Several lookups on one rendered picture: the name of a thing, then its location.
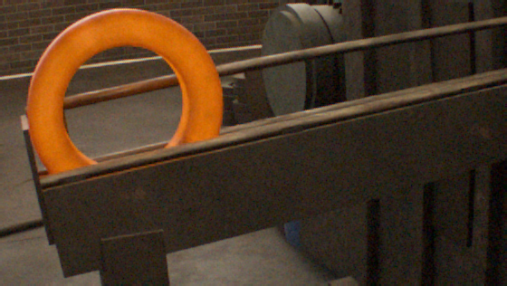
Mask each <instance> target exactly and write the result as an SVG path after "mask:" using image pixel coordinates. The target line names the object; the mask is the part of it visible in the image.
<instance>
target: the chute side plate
mask: <svg viewBox="0 0 507 286"><path fill-rule="evenodd" d="M506 158H507V84H504V85H502V86H494V87H491V88H488V89H485V90H481V91H480V90H478V91H472V92H468V93H465V94H462V95H454V96H451V97H447V98H444V99H441V100H434V101H427V102H424V103H419V104H417V105H412V106H409V107H405V108H401V109H398V110H395V109H393V110H388V111H383V112H379V113H376V114H372V115H368V116H365V117H361V118H356V119H350V120H346V121H342V122H338V123H334V124H333V123H331V124H327V125H323V126H319V127H315V128H311V129H304V130H300V131H296V132H293V133H288V134H284V135H281V136H276V137H272V138H265V139H261V140H256V141H253V142H249V143H245V144H242V145H237V146H233V147H229V148H222V149H218V150H214V151H209V152H206V153H203V154H198V155H194V156H190V157H183V158H179V159H171V160H168V161H164V162H159V163H157V164H152V165H148V166H144V167H138V168H133V169H131V170H127V171H122V172H119V173H115V174H112V173H111V174H108V175H104V176H98V177H94V178H91V179H86V180H83V181H80V182H77V181H76V182H72V183H69V184H65V185H62V186H56V187H48V188H45V189H44V190H43V195H44V202H45V207H46V210H47V214H48V218H49V221H50V226H51V229H52V233H53V239H54V243H55V247H56V252H57V254H58V258H59V262H60V265H61V267H62V272H63V276H64V278H68V277H71V276H76V275H80V274H83V273H88V272H94V271H100V270H103V269H104V262H103V255H102V252H101V248H100V240H101V239H103V238H108V237H117V236H122V235H126V234H140V233H144V232H149V231H154V230H158V229H162V230H163V233H164V243H165V251H166V254H168V253H174V252H177V251H181V250H187V249H190V248H194V247H197V246H200V245H203V244H207V243H216V242H220V241H223V240H225V239H229V238H233V237H236V236H239V235H243V234H249V233H251V232H255V231H259V230H262V229H265V228H272V227H275V226H279V225H283V224H287V223H291V222H295V221H298V220H301V219H305V218H309V217H312V216H315V215H321V214H324V213H328V212H331V211H335V210H338V209H341V208H344V207H347V206H351V205H357V204H359V203H363V202H367V201H370V200H373V199H376V198H380V197H382V196H386V195H392V194H395V193H397V192H401V191H404V190H407V189H409V188H413V187H416V186H421V185H424V184H427V183H431V182H435V181H437V180H440V179H444V178H447V177H450V176H455V175H458V174H462V173H463V172H467V171H470V170H473V169H476V168H479V167H484V166H487V165H490V164H493V163H495V162H498V161H502V160H504V159H506Z"/></svg>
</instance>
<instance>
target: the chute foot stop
mask: <svg viewBox="0 0 507 286"><path fill-rule="evenodd" d="M21 120H22V129H23V133H24V139H25V147H26V150H27V155H28V158H29V161H30V166H31V172H32V177H33V182H34V187H35V191H36V194H37V198H38V202H39V206H40V209H41V213H42V218H43V223H44V228H45V232H46V235H47V239H48V243H49V245H53V244H54V239H53V233H52V229H51V226H50V221H49V218H48V214H47V210H46V207H45V202H44V195H43V189H42V185H41V181H40V177H39V173H38V170H37V165H36V162H35V154H34V151H33V144H32V140H31V136H30V129H29V125H28V122H27V118H26V115H22V116H21Z"/></svg>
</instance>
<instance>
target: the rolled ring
mask: <svg viewBox="0 0 507 286"><path fill-rule="evenodd" d="M122 45H130V46H137V47H141V48H142V47H145V48H147V49H150V50H151V51H153V52H156V53H157V54H158V55H159V56H161V57H163V58H164V59H165V60H166V61H167V62H168V63H169V66H170V67H171V68H172V70H174V72H175V74H176V75H177V78H178V80H179V82H180V85H181V89H182V91H183V93H182V99H183V108H182V115H181V120H180V122H179V124H178V127H177V132H176V134H175V136H174V137H173V138H172V139H171V141H170V142H169V143H168V145H167V146H166V148H170V147H174V146H177V145H181V144H186V143H189V142H194V141H198V140H202V139H206V138H212V137H217V136H218V134H219V131H220V128H221V123H222V117H223V93H222V88H221V83H220V80H219V77H218V74H217V71H216V68H215V63H214V62H213V60H212V59H211V57H210V55H209V54H208V52H207V50H206V49H205V47H204V46H203V45H202V44H201V43H200V42H199V41H198V39H197V38H196V37H195V36H194V35H193V34H192V33H190V32H189V31H188V30H187V29H185V28H184V26H182V25H181V24H179V23H176V22H174V21H172V20H170V19H169V18H167V17H165V16H164V15H162V16H161V15H158V14H155V13H151V12H148V11H141V10H137V9H129V8H128V9H114V10H107V11H102V12H98V13H96V14H93V15H90V16H88V17H86V18H84V19H82V20H80V21H78V22H76V23H74V24H72V25H70V26H69V27H68V28H67V29H66V30H64V31H63V32H62V33H61V34H60V35H59V36H58V37H57V38H56V39H55V40H54V41H53V42H52V43H51V44H50V45H49V47H48V48H47V49H46V52H45V53H44V55H43V56H42V57H41V59H40V61H39V62H38V65H37V68H36V69H35V71H34V74H33V78H32V80H31V84H30V88H29V92H28V102H27V113H28V123H29V128H30V136H31V138H32V141H33V145H34V147H35V151H36V153H37V155H38V156H39V158H40V159H41V161H42V163H43V164H44V166H45V167H46V170H47V171H48V172H49V173H50V174H54V173H58V172H62V171H64V170H69V169H72V168H76V167H86V166H90V165H93V164H98V162H96V161H93V160H91V159H90V158H89V157H86V156H85V155H84V154H82V152H81V151H80V150H78V149H77V148H76V147H75V145H74V144H73V143H72V141H71V140H70V138H69V135H68V134H67V132H66V130H65V127H64V125H63V121H62V120H63V114H62V108H63V101H64V96H65V92H66V89H67V86H68V84H69V82H70V80H71V78H72V76H74V74H75V73H76V71H77V70H78V69H79V68H80V67H81V66H82V65H83V64H84V63H85V61H87V60H88V59H89V58H91V57H92V56H93V55H94V54H96V53H99V52H102V51H104V50H107V49H109V48H111V47H115V46H122Z"/></svg>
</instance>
